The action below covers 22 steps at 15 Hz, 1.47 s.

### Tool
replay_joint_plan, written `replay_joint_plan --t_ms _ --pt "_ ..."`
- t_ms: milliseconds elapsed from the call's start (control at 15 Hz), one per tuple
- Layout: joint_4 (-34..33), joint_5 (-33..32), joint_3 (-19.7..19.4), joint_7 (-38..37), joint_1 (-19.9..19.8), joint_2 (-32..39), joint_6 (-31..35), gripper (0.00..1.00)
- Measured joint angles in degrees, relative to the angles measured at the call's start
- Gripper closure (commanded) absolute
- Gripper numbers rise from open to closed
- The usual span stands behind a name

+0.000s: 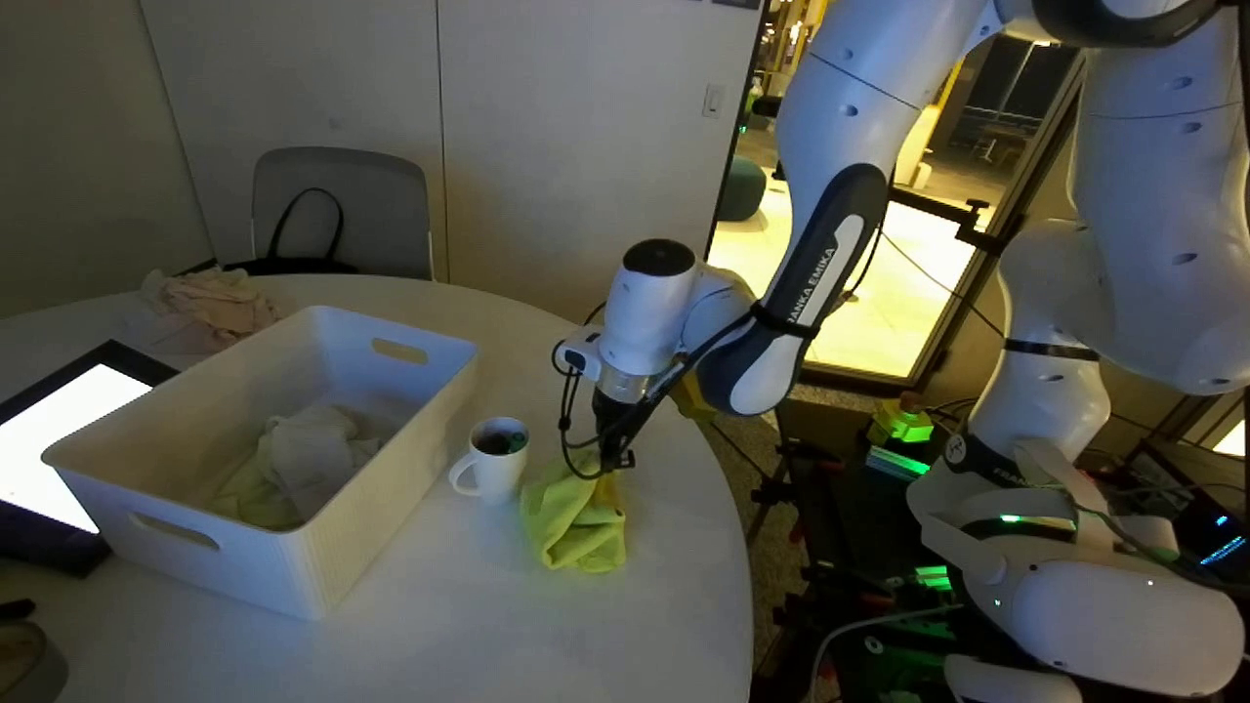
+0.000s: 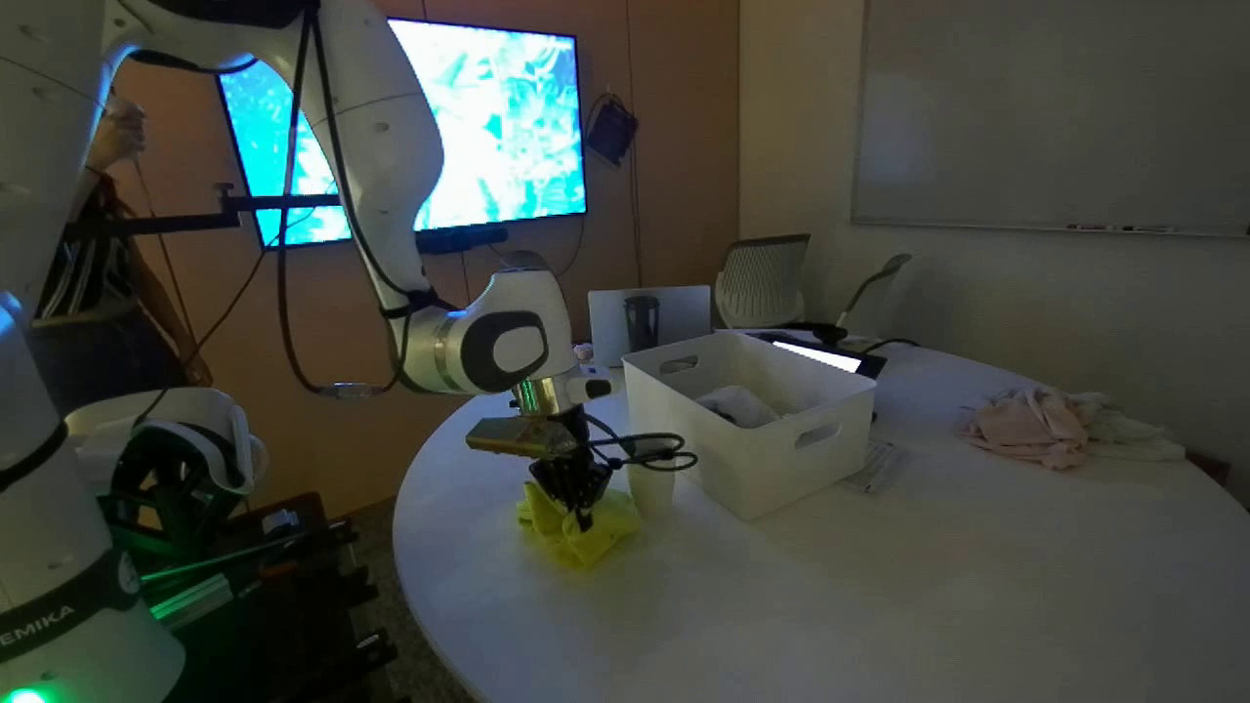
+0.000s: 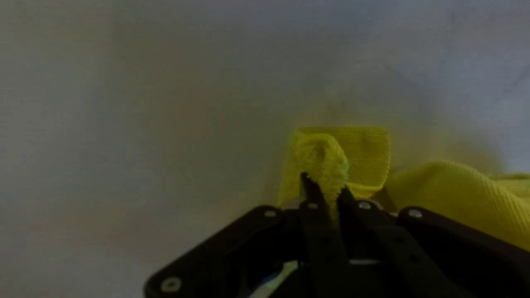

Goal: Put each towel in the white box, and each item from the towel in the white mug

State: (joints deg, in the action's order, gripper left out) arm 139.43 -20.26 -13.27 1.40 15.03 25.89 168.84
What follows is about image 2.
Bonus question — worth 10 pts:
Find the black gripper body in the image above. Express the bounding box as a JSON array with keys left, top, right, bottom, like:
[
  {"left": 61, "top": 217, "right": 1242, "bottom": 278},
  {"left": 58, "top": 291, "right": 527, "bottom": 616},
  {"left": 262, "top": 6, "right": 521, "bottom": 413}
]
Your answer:
[{"left": 522, "top": 440, "right": 618, "bottom": 506}]

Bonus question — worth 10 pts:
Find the bright yellow towel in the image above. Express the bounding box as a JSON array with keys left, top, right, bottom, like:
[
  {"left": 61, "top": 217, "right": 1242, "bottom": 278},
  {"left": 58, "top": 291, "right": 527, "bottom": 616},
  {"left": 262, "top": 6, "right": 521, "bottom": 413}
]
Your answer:
[{"left": 515, "top": 476, "right": 646, "bottom": 573}]

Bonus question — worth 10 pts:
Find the white plastic storage box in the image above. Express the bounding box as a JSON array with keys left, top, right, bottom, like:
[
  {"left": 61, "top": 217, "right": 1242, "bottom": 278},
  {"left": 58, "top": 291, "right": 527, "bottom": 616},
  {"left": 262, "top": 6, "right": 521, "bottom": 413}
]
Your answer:
[{"left": 620, "top": 323, "right": 877, "bottom": 522}]

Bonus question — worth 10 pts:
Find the white waste bin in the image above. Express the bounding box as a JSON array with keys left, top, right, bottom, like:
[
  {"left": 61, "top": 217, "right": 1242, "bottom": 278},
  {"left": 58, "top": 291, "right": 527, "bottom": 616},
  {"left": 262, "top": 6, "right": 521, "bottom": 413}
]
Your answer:
[{"left": 581, "top": 282, "right": 720, "bottom": 371}]

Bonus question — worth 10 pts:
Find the black tablet lit screen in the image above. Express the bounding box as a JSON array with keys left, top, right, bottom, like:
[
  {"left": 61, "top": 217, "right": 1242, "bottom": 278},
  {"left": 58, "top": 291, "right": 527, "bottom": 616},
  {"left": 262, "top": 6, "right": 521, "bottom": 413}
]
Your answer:
[{"left": 751, "top": 323, "right": 890, "bottom": 383}]

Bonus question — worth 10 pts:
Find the black equipment cart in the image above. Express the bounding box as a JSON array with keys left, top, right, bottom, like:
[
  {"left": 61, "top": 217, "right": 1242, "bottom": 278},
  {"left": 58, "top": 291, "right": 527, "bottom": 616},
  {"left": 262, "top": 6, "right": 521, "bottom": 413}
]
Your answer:
[{"left": 96, "top": 489, "right": 403, "bottom": 703}]

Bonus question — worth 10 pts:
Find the pink crumpled cloth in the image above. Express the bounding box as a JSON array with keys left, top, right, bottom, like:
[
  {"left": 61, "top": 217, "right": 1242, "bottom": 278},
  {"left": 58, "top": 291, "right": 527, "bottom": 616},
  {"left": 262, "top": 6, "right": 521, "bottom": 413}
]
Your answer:
[{"left": 959, "top": 383, "right": 1103, "bottom": 476}]

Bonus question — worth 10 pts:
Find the white crumpled cloth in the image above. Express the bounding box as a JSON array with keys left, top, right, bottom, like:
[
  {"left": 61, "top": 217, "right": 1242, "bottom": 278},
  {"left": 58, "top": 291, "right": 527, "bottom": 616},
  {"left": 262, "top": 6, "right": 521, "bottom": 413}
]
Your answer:
[{"left": 1073, "top": 385, "right": 1191, "bottom": 468}]

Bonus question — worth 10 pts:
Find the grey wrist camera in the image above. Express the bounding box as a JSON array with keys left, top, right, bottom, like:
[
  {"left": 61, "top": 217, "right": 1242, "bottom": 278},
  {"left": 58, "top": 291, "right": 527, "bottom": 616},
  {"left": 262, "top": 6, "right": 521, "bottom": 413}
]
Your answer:
[{"left": 463, "top": 409, "right": 570, "bottom": 461}]

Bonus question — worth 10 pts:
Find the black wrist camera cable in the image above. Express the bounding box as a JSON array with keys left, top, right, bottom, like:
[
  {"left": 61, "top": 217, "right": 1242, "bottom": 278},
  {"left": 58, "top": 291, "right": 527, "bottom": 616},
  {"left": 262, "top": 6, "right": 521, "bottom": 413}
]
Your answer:
[{"left": 579, "top": 409, "right": 702, "bottom": 476}]

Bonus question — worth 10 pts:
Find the small black wall box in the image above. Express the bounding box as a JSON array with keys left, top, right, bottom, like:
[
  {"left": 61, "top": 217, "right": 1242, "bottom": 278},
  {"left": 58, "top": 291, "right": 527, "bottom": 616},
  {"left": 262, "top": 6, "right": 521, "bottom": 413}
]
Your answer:
[{"left": 581, "top": 94, "right": 646, "bottom": 166}]

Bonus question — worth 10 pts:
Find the wall television screen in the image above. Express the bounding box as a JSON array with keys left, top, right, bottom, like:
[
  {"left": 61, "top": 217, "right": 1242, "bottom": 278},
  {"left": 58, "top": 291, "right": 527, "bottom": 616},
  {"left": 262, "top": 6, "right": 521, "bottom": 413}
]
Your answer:
[{"left": 211, "top": 13, "right": 595, "bottom": 259}]

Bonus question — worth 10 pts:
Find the white round device black ring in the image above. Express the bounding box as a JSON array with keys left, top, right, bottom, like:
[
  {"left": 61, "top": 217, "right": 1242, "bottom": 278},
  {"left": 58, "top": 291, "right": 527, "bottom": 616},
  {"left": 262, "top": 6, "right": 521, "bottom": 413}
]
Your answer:
[{"left": 58, "top": 383, "right": 272, "bottom": 526}]

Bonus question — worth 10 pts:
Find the black camera stand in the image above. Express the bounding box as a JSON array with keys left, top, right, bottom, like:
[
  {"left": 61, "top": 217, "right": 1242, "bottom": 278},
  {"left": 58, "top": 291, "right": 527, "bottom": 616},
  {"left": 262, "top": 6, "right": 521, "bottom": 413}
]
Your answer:
[{"left": 73, "top": 182, "right": 351, "bottom": 242}]

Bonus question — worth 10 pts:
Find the wall whiteboard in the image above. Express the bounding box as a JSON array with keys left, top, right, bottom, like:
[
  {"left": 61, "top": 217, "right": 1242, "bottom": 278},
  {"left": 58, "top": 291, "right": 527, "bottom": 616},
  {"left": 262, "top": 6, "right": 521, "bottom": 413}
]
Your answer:
[{"left": 849, "top": 0, "right": 1250, "bottom": 247}]

